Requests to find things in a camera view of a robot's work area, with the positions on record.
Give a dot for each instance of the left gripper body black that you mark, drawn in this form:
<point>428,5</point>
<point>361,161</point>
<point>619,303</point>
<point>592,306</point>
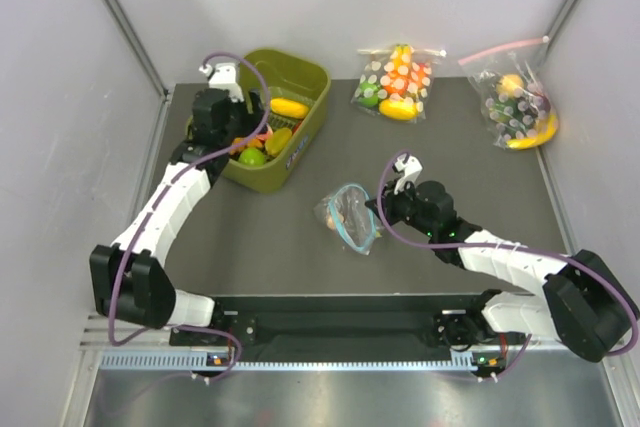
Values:
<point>242,123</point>

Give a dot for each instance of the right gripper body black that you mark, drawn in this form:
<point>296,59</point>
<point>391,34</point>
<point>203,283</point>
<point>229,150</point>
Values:
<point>399,208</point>

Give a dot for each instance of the orange fake fruit pieces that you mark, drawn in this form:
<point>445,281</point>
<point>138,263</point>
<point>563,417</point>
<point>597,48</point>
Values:
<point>240,143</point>

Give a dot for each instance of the green fake apple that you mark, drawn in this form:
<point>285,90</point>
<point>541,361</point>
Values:
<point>252,157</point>

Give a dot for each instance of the blue zip clear bag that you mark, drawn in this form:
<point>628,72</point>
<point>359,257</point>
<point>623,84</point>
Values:
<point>361,227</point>

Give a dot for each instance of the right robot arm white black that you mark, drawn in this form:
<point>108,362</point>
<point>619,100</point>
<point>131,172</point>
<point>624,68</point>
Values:
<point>572,299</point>

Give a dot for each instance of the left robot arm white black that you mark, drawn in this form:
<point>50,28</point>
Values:
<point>128,275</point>

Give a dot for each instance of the red fake chili pepper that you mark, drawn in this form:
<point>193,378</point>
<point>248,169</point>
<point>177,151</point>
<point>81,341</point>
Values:
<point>296,127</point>

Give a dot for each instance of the beige fake garlic bulb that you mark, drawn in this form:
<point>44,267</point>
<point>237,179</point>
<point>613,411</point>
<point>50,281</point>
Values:
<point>334,220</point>

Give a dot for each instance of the yellow fake lemon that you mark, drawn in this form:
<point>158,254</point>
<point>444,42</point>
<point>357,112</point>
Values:
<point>398,110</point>

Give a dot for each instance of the polka dot zip bag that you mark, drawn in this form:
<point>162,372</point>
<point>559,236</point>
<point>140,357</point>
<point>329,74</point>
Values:
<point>400,72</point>

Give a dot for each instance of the yellow fake banana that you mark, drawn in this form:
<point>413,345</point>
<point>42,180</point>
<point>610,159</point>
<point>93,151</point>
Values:
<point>542,132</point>

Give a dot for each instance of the pink zip polka bag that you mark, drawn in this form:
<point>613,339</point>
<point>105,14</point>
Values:
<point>506,78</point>

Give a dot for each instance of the olive green plastic bin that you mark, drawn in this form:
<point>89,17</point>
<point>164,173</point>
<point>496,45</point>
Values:
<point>274,73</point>

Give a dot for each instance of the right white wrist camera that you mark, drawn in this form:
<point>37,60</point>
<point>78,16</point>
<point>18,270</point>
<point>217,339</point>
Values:
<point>408,167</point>

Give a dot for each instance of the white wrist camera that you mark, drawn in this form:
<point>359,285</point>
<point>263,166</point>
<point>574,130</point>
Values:
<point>223,76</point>
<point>408,167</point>

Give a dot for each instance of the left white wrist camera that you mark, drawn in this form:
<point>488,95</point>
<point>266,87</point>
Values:
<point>223,76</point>

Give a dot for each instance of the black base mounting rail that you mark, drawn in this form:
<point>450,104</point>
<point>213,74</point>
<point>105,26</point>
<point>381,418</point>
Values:
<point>349,322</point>

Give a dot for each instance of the left aluminium frame post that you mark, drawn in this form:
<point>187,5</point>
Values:
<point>134,43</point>

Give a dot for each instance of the grey slotted cable duct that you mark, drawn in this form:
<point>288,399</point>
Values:
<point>121,360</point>

